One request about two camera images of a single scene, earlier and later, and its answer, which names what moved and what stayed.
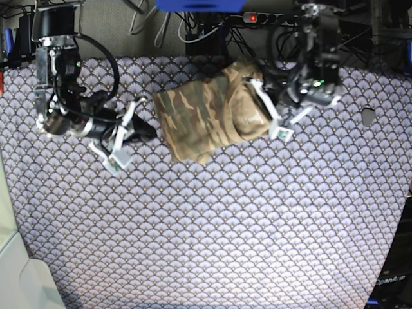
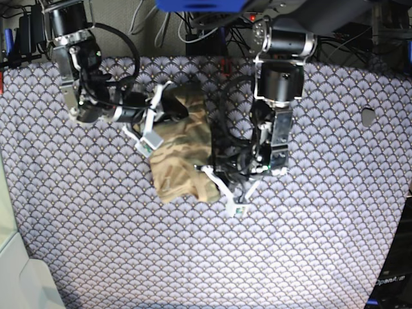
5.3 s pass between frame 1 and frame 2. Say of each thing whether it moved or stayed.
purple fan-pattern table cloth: stayed
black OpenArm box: stayed
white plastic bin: stayed
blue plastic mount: stayed
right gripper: moved
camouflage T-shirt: moved
